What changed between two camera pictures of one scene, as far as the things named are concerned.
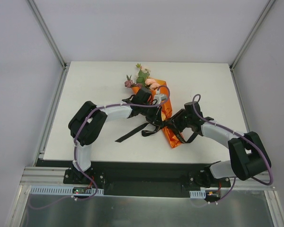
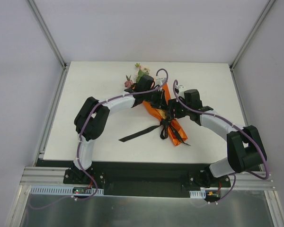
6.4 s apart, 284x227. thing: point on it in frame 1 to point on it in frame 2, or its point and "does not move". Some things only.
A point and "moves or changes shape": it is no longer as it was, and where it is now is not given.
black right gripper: [174, 121] to [173, 109]
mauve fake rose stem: [129, 83] does not move
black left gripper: [155, 114] to [161, 101]
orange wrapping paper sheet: [160, 86] moves or changes shape
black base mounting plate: [147, 179] does not move
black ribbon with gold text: [145, 133] moves or changes shape
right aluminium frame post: [251, 35] does not move
